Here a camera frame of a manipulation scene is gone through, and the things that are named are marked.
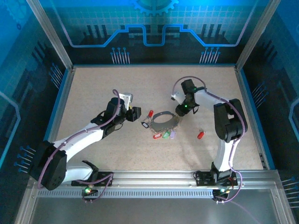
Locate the red plastic key tag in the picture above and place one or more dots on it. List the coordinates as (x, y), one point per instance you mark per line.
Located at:
(200, 135)
(151, 113)
(157, 136)

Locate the black plastic key tag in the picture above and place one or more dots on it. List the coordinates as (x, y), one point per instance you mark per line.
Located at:
(145, 125)

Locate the purple plastic key tag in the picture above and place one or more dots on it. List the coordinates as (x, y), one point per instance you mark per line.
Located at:
(172, 135)

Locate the green plastic key tag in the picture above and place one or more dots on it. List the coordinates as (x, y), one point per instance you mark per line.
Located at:
(166, 135)

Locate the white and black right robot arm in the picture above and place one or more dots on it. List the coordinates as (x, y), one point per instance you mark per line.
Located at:
(230, 121)

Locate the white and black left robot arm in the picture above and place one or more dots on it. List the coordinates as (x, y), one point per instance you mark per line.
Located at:
(79, 138)

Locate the small black controller box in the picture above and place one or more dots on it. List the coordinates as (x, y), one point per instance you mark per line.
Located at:
(218, 193)
(90, 192)

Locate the grey metal front plate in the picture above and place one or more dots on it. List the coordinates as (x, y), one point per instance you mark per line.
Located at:
(154, 212)

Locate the aluminium back rail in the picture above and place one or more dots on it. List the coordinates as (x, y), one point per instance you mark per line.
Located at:
(154, 66)

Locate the aluminium side rail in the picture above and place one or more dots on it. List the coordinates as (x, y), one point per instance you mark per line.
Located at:
(249, 102)
(61, 105)

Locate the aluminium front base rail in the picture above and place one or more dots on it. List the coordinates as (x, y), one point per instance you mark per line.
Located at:
(154, 178)

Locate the aluminium frame post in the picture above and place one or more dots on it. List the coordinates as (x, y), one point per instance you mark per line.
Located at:
(51, 35)
(257, 35)

